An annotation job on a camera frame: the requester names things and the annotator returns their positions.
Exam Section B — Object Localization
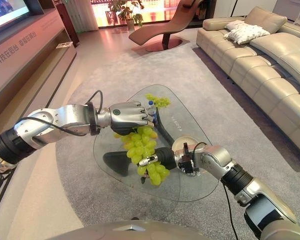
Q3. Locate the round beige plate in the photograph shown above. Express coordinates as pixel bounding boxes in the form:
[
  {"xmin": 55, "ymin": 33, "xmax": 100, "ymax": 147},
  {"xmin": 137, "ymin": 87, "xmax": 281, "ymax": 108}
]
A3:
[{"xmin": 171, "ymin": 135, "xmax": 199, "ymax": 154}]

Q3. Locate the green potted plant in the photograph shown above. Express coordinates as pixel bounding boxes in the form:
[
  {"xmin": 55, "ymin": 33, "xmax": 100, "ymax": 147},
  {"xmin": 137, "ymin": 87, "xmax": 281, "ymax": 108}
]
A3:
[{"xmin": 106, "ymin": 0, "xmax": 145, "ymax": 28}]

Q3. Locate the white patterned pillow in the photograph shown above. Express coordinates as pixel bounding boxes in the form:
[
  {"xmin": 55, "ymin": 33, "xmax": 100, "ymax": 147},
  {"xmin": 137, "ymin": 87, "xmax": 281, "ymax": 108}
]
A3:
[
  {"xmin": 224, "ymin": 19, "xmax": 246, "ymax": 32},
  {"xmin": 224, "ymin": 24, "xmax": 271, "ymax": 46}
]

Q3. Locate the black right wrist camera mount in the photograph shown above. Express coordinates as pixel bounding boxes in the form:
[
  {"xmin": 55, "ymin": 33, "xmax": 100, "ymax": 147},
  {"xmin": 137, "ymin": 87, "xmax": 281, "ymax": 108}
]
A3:
[{"xmin": 177, "ymin": 142, "xmax": 195, "ymax": 176}]

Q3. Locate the brown chaise lounge chair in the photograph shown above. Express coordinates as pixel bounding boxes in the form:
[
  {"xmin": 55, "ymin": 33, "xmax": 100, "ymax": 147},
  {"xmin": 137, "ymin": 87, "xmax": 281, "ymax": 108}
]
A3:
[{"xmin": 128, "ymin": 0, "xmax": 217, "ymax": 53}]

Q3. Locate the television screen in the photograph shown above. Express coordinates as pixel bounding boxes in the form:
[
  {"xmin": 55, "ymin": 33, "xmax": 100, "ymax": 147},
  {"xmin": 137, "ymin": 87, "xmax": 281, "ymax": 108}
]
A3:
[{"xmin": 0, "ymin": 0, "xmax": 33, "ymax": 33}]

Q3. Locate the black table leg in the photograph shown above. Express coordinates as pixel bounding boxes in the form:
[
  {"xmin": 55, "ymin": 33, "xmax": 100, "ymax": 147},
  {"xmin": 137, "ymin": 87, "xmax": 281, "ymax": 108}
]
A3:
[
  {"xmin": 154, "ymin": 108, "xmax": 176, "ymax": 149},
  {"xmin": 102, "ymin": 151, "xmax": 130, "ymax": 176}
]

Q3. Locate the silver robot torso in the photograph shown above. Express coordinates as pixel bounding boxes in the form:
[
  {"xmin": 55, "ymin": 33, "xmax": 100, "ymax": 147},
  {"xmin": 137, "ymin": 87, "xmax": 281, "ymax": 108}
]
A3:
[{"xmin": 46, "ymin": 219, "xmax": 209, "ymax": 240}]

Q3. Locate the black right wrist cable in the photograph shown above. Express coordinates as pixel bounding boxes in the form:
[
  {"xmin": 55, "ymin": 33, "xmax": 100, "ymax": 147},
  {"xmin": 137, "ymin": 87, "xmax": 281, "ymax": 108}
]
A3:
[{"xmin": 191, "ymin": 141, "xmax": 240, "ymax": 240}]

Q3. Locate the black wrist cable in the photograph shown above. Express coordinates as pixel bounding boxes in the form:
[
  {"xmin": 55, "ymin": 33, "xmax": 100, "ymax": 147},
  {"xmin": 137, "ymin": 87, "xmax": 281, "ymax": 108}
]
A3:
[
  {"xmin": 191, "ymin": 141, "xmax": 240, "ymax": 240},
  {"xmin": 14, "ymin": 89, "xmax": 104, "ymax": 137}
]

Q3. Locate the large green grape bunch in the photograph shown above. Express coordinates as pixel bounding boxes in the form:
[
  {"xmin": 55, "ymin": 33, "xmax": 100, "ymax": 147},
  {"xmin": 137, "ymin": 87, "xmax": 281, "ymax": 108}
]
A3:
[{"xmin": 113, "ymin": 126, "xmax": 171, "ymax": 187}]

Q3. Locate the grey rug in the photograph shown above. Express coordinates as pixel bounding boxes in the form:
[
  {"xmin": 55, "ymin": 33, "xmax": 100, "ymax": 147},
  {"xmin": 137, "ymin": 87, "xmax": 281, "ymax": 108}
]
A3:
[{"xmin": 55, "ymin": 42, "xmax": 300, "ymax": 240}]

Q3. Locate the clear water bottle blue cap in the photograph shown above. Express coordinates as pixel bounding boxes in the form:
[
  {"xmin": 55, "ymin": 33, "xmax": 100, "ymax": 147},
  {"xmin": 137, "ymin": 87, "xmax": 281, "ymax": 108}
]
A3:
[{"xmin": 147, "ymin": 100, "xmax": 158, "ymax": 125}]

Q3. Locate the beige leather sofa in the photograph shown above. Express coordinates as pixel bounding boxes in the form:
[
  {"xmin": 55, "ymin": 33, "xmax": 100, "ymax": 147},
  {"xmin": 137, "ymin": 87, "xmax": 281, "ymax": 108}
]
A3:
[{"xmin": 195, "ymin": 5, "xmax": 300, "ymax": 161}]

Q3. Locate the small green grape bunch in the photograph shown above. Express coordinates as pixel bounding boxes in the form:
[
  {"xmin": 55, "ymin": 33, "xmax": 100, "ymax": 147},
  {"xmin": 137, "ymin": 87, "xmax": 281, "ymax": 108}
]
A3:
[{"xmin": 145, "ymin": 93, "xmax": 171, "ymax": 110}]

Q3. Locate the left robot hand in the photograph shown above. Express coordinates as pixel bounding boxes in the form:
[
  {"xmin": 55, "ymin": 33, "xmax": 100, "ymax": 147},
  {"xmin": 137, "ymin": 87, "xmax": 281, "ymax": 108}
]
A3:
[{"xmin": 96, "ymin": 101, "xmax": 155, "ymax": 137}]

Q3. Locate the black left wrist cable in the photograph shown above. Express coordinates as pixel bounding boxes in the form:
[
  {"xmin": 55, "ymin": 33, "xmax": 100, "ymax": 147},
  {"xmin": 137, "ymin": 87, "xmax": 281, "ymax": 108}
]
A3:
[{"xmin": 14, "ymin": 89, "xmax": 104, "ymax": 137}]

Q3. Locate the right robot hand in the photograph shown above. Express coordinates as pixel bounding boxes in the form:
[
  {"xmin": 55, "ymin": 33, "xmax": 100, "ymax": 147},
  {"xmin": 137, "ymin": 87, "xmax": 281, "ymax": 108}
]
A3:
[{"xmin": 138, "ymin": 146, "xmax": 178, "ymax": 171}]

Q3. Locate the dark standing cabinet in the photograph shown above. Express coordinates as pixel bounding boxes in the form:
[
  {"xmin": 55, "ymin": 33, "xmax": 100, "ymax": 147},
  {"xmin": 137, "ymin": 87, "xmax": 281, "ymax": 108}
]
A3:
[{"xmin": 55, "ymin": 0, "xmax": 80, "ymax": 48}]

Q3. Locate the long television console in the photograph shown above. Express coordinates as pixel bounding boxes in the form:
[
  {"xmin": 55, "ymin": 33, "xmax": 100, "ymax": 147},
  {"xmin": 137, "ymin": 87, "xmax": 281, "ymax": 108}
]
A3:
[{"xmin": 0, "ymin": 7, "xmax": 78, "ymax": 127}]

